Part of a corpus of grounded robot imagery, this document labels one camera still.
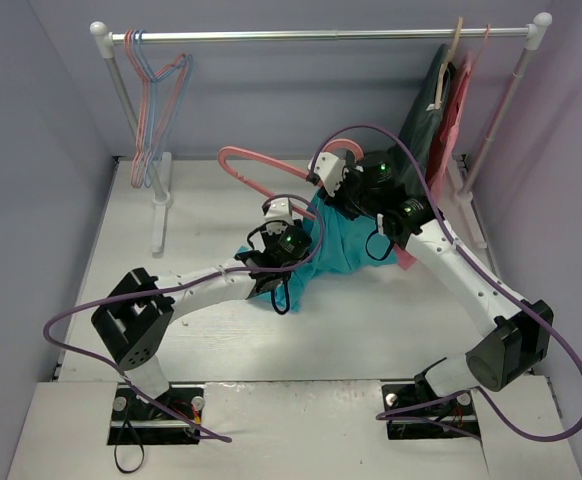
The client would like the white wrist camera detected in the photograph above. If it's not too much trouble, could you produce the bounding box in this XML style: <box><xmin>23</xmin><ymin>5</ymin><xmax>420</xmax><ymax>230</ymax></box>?
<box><xmin>306</xmin><ymin>152</ymin><xmax>346</xmax><ymax>202</ymax></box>
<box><xmin>263</xmin><ymin>197</ymin><xmax>293</xmax><ymax>236</ymax></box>

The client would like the pink hanger on right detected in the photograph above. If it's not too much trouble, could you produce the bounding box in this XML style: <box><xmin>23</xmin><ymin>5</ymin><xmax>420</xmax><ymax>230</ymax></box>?
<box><xmin>473</xmin><ymin>23</ymin><xmax>491</xmax><ymax>68</ymax></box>

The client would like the pink plastic hanger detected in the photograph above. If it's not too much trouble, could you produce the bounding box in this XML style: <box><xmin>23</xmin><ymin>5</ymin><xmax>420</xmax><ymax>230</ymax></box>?
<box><xmin>218</xmin><ymin>138</ymin><xmax>367</xmax><ymax>221</ymax></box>
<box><xmin>129</xmin><ymin>30</ymin><xmax>188</xmax><ymax>187</ymax></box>

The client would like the pink t shirt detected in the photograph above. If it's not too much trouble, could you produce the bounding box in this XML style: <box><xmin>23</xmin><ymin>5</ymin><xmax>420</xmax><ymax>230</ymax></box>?
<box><xmin>395</xmin><ymin>49</ymin><xmax>475</xmax><ymax>271</ymax></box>

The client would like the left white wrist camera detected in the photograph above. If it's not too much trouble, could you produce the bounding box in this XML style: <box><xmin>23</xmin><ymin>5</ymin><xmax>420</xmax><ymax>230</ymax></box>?
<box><xmin>263</xmin><ymin>197</ymin><xmax>293</xmax><ymax>236</ymax></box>

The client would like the blue plastic hanger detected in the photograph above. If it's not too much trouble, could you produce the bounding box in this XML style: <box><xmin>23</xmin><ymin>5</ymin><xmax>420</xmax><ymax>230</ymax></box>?
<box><xmin>130</xmin><ymin>30</ymin><xmax>193</xmax><ymax>188</ymax></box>

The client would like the teal t shirt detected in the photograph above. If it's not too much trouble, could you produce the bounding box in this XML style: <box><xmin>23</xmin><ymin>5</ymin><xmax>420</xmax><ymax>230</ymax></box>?
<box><xmin>256</xmin><ymin>194</ymin><xmax>399</xmax><ymax>313</ymax></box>

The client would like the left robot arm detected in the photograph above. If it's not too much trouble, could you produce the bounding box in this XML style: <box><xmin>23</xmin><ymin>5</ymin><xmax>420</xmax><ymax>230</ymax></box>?
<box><xmin>91</xmin><ymin>220</ymin><xmax>311</xmax><ymax>399</ymax></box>

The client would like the white metal clothes rack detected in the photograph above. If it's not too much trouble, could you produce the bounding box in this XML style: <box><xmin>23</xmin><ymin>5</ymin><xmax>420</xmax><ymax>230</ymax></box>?
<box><xmin>89</xmin><ymin>12</ymin><xmax>553</xmax><ymax>257</ymax></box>

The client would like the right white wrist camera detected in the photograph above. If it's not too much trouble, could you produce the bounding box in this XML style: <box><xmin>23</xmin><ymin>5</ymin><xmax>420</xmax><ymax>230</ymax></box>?
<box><xmin>306</xmin><ymin>152</ymin><xmax>346</xmax><ymax>202</ymax></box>

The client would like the pink plastic hanger rear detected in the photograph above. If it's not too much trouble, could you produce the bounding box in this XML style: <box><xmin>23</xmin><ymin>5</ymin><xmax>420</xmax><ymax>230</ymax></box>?
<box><xmin>129</xmin><ymin>30</ymin><xmax>188</xmax><ymax>187</ymax></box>

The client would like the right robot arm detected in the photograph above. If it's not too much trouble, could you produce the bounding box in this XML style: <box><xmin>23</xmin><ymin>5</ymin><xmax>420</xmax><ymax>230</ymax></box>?
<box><xmin>315</xmin><ymin>152</ymin><xmax>554</xmax><ymax>397</ymax></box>

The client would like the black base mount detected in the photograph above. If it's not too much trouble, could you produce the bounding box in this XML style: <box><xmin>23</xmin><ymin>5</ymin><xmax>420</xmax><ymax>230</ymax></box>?
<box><xmin>381</xmin><ymin>380</ymin><xmax>481</xmax><ymax>441</ymax></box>
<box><xmin>107</xmin><ymin>384</ymin><xmax>205</xmax><ymax>446</ymax></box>

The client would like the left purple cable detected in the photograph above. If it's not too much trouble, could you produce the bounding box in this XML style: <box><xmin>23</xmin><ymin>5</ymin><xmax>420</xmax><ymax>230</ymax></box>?
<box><xmin>43</xmin><ymin>193</ymin><xmax>326</xmax><ymax>444</ymax></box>

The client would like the pink plastic hanger front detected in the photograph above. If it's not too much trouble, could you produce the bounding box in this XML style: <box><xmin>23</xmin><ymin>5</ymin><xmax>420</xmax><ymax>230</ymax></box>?
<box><xmin>218</xmin><ymin>138</ymin><xmax>367</xmax><ymax>221</ymax></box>

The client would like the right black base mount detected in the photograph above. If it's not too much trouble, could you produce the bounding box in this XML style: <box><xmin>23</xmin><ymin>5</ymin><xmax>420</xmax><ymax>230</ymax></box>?
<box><xmin>381</xmin><ymin>380</ymin><xmax>481</xmax><ymax>441</ymax></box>

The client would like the wooden hanger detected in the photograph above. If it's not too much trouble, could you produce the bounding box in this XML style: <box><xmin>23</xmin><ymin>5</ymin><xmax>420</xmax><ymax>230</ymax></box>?
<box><xmin>427</xmin><ymin>17</ymin><xmax>464</xmax><ymax>111</ymax></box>

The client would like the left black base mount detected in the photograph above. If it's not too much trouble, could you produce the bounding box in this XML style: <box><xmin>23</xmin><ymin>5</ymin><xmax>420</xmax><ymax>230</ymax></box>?
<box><xmin>107</xmin><ymin>384</ymin><xmax>205</xmax><ymax>446</ymax></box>

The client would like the dark green t shirt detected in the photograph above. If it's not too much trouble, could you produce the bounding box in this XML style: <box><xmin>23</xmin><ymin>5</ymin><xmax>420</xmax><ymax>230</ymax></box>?
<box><xmin>387</xmin><ymin>44</ymin><xmax>455</xmax><ymax>196</ymax></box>

